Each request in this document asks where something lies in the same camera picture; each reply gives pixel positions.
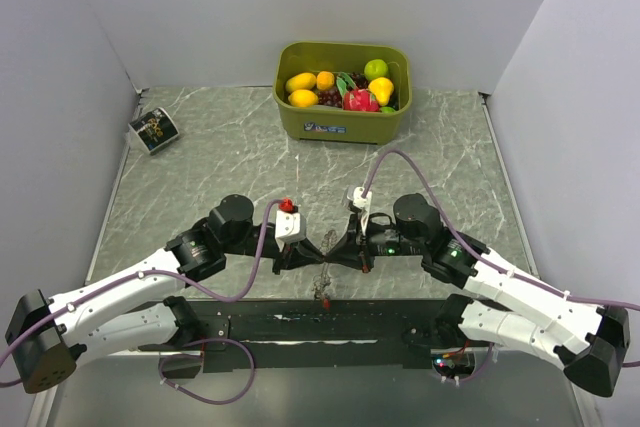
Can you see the pink dragon fruit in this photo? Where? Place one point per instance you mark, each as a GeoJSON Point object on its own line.
{"type": "Point", "coordinates": [360, 100]}

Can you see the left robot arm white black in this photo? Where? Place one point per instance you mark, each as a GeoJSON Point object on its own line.
{"type": "Point", "coordinates": [48, 338]}

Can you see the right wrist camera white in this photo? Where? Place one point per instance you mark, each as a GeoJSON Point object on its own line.
{"type": "Point", "coordinates": [358, 200]}

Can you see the orange fruit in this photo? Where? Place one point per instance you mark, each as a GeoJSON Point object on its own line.
{"type": "Point", "coordinates": [325, 80]}

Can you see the yellow mango lower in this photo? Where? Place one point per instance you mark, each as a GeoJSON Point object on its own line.
{"type": "Point", "coordinates": [303, 98]}

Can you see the yellow mango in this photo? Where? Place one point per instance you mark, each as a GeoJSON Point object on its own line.
{"type": "Point", "coordinates": [302, 81]}
{"type": "Point", "coordinates": [303, 98]}

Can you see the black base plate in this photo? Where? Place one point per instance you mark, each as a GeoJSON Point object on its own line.
{"type": "Point", "coordinates": [302, 334]}

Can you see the black printed can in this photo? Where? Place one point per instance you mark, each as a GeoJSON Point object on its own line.
{"type": "Point", "coordinates": [153, 131]}

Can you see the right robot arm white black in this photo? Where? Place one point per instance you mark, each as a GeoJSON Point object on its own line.
{"type": "Point", "coordinates": [499, 303]}

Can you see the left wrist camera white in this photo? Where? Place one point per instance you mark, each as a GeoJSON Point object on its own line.
{"type": "Point", "coordinates": [290, 225]}

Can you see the yellow pear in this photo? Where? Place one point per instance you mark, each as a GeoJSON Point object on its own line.
{"type": "Point", "coordinates": [382, 88]}

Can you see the olive green plastic bin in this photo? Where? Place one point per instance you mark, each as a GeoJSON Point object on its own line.
{"type": "Point", "coordinates": [332, 123]}

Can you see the green apple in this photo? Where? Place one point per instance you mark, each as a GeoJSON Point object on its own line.
{"type": "Point", "coordinates": [376, 68]}

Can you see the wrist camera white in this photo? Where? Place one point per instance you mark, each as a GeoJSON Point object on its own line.
{"type": "Point", "coordinates": [290, 225]}
{"type": "Point", "coordinates": [358, 200]}

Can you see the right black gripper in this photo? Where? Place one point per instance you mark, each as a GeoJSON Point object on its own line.
{"type": "Point", "coordinates": [353, 250]}

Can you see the yellow mango upper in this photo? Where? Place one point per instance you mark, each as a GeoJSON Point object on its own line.
{"type": "Point", "coordinates": [302, 81]}

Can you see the metal keyring disc with rings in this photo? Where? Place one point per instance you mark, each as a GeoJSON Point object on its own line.
{"type": "Point", "coordinates": [322, 281]}

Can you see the dark red grapes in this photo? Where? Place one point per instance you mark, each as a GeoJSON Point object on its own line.
{"type": "Point", "coordinates": [332, 96]}

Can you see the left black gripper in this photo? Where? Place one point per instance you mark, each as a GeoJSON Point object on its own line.
{"type": "Point", "coordinates": [297, 254]}

